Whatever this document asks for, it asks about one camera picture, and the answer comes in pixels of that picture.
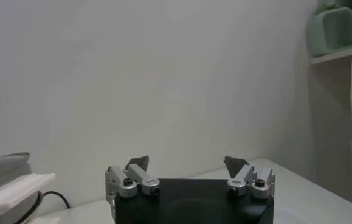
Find pale green appliance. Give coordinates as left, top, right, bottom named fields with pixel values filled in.
left=306, top=0, right=352, bottom=58

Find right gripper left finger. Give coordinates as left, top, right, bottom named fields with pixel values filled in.
left=104, top=155, right=161, bottom=211

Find cream electric cooker base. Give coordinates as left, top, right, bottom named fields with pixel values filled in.
left=0, top=172, right=57, bottom=224

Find black cooker power cord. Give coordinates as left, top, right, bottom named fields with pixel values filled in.
left=14, top=190, right=72, bottom=224

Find white shelf desk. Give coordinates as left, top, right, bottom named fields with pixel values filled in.
left=311, top=42, right=352, bottom=65

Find white work table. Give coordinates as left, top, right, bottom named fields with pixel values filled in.
left=26, top=158, right=352, bottom=224

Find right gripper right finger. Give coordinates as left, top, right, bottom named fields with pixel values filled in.
left=223, top=155, right=276, bottom=200

